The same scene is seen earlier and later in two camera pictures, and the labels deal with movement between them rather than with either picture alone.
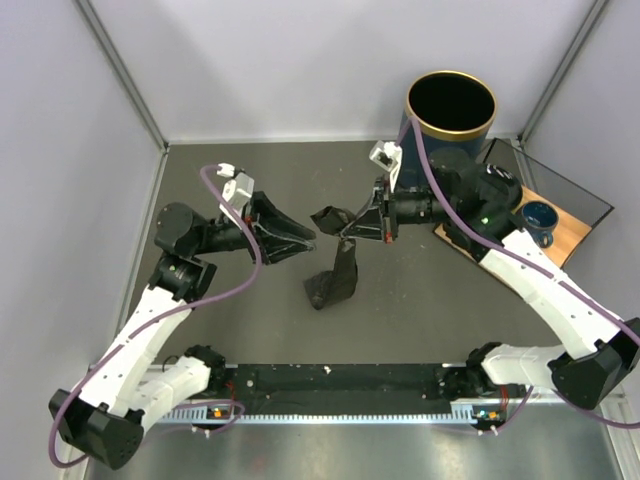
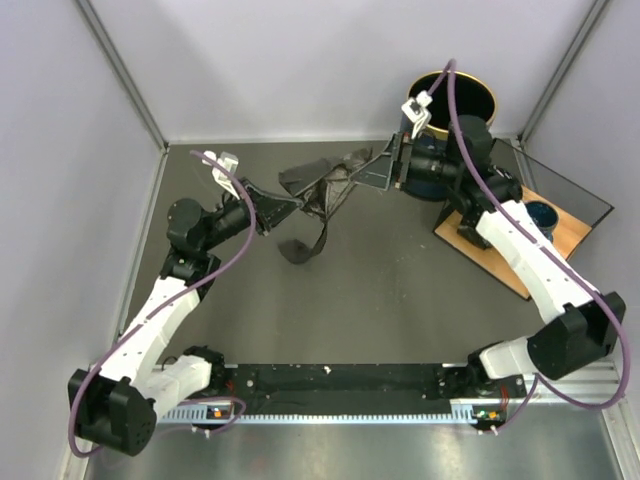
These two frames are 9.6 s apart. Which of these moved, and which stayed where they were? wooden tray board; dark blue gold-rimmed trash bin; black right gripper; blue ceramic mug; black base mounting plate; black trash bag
Moved: black right gripper; black trash bag
Stayed: blue ceramic mug; black base mounting plate; dark blue gold-rimmed trash bin; wooden tray board
